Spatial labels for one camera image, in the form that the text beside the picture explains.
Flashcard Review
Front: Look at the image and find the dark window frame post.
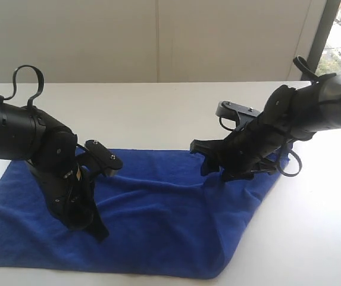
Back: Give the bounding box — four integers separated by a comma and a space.
306, 0, 340, 72

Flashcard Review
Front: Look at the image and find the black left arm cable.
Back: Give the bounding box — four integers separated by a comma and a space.
2, 64, 45, 110

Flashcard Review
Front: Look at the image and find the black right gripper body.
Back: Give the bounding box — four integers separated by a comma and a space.
218, 119, 289, 182

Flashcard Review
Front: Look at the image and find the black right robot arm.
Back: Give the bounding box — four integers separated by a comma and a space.
190, 73, 341, 182

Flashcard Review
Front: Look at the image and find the blue towel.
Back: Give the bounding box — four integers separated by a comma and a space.
0, 150, 279, 279

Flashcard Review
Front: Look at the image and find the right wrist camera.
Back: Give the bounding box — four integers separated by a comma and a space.
215, 101, 261, 132

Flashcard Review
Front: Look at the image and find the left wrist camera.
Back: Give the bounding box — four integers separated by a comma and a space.
84, 140, 123, 177

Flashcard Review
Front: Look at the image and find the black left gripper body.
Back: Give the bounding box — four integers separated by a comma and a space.
28, 147, 95, 229

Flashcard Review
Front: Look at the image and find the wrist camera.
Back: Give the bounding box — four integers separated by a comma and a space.
84, 140, 123, 177
215, 101, 261, 132

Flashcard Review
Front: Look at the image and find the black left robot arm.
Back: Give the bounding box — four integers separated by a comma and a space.
0, 96, 110, 242

